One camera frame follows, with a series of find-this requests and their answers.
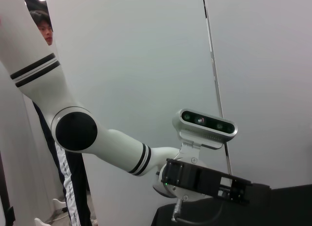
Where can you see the black vertical post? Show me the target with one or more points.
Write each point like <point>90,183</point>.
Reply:
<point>6,199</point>

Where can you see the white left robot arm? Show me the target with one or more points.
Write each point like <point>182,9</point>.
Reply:
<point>31,53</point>

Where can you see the metal partition post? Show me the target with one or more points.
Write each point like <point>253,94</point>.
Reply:
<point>214,72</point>

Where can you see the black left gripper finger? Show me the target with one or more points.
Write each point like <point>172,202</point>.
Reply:
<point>260,190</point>

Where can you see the white floor stand foot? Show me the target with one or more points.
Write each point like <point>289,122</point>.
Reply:
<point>59,204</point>

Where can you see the white partition panel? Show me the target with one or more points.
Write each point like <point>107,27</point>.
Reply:
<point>268,89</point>
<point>134,65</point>

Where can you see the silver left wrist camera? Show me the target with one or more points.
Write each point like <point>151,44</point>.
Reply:
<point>207,123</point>

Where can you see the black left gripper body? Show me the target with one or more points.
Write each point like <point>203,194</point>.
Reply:
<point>195,178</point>

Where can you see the person in dark tracksuit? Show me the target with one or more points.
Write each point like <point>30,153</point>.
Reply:
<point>78,182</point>

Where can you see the black tablecloth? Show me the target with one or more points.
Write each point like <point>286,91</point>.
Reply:
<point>268,211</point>

